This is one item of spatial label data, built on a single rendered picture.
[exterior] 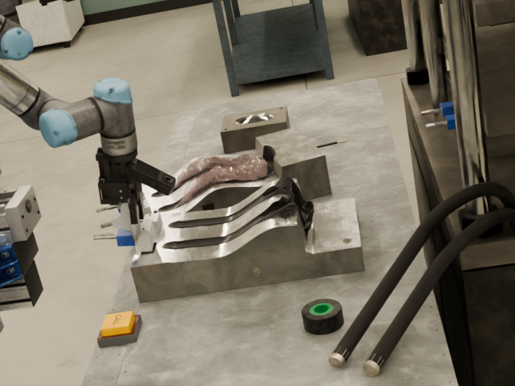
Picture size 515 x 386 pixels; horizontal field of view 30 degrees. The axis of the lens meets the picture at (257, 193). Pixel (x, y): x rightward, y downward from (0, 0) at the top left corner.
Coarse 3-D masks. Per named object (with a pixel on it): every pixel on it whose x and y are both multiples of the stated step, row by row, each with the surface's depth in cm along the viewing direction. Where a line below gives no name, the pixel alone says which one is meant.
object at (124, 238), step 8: (144, 224) 213; (152, 224) 215; (120, 232) 213; (128, 232) 213; (144, 232) 211; (152, 232) 214; (120, 240) 212; (128, 240) 212; (144, 240) 212; (152, 240) 214; (136, 248) 213; (144, 248) 213; (152, 248) 213
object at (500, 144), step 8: (448, 72) 270; (448, 80) 265; (448, 88) 268; (448, 96) 271; (456, 136) 267; (496, 136) 250; (504, 136) 250; (512, 136) 250; (488, 144) 251; (496, 144) 251; (504, 144) 251; (512, 144) 251; (488, 152) 252; (496, 152) 252; (504, 152) 252; (512, 152) 252
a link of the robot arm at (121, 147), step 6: (102, 138) 199; (126, 138) 198; (132, 138) 199; (102, 144) 200; (108, 144) 198; (114, 144) 198; (120, 144) 198; (126, 144) 199; (132, 144) 200; (108, 150) 199; (114, 150) 199; (120, 150) 199; (126, 150) 199; (132, 150) 200; (114, 156) 200
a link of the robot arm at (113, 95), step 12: (96, 84) 194; (108, 84) 194; (120, 84) 194; (96, 96) 193; (108, 96) 192; (120, 96) 193; (108, 108) 193; (120, 108) 194; (132, 108) 197; (108, 120) 193; (120, 120) 195; (132, 120) 198; (108, 132) 197; (120, 132) 197; (132, 132) 199
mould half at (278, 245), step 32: (256, 192) 227; (224, 224) 221; (256, 224) 209; (288, 224) 203; (320, 224) 217; (352, 224) 214; (160, 256) 211; (192, 256) 209; (224, 256) 206; (256, 256) 206; (288, 256) 206; (320, 256) 205; (352, 256) 205; (160, 288) 210; (192, 288) 210; (224, 288) 209
